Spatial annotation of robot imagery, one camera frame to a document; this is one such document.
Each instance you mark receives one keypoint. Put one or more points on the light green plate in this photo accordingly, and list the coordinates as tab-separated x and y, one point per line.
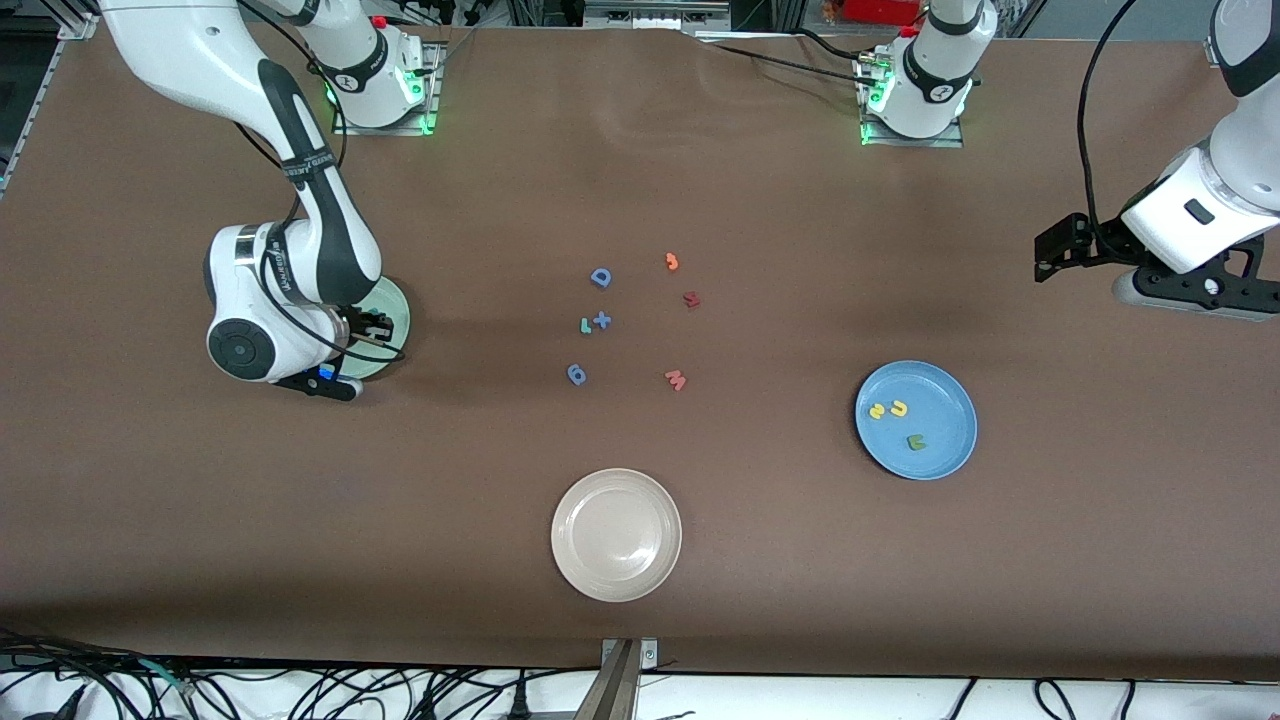
392	298

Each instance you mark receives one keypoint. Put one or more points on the aluminium frame profile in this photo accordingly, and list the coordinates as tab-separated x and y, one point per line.
655	12

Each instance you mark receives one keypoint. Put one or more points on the metal bracket post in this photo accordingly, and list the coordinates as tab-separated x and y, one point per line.
622	690

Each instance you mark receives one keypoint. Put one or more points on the blue plate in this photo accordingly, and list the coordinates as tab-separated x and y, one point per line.
940	460

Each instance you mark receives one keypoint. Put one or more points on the black power plug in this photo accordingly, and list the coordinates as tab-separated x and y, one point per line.
519	700

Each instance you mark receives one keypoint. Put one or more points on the blue foam letter D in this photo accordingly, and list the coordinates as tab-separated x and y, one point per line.
597	277

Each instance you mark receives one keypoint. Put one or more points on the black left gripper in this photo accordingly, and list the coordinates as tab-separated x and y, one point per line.
1098	247

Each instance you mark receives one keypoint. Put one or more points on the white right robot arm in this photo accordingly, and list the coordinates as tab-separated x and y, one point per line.
290	270

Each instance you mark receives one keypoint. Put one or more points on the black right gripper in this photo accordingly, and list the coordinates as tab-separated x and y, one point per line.
357	327

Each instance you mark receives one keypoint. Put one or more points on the aluminium corner profile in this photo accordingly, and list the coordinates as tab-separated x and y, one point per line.
78	25
1211	52

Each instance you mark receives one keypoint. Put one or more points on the blue foam digit nine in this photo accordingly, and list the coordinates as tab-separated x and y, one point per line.
577	377

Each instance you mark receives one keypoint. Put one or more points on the red background object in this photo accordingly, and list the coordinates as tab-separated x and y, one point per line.
880	10

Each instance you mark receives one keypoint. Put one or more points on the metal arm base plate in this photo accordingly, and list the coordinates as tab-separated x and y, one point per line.
940	143
433	95

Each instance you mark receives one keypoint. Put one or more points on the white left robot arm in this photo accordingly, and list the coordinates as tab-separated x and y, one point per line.
1200	210

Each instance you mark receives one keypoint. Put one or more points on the pink foam letter W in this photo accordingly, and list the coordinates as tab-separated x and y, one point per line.
676	380

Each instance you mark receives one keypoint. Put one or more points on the beige plate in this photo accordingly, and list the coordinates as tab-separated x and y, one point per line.
616	535

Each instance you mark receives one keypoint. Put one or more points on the brown table cover sheet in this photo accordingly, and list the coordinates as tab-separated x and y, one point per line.
640	180

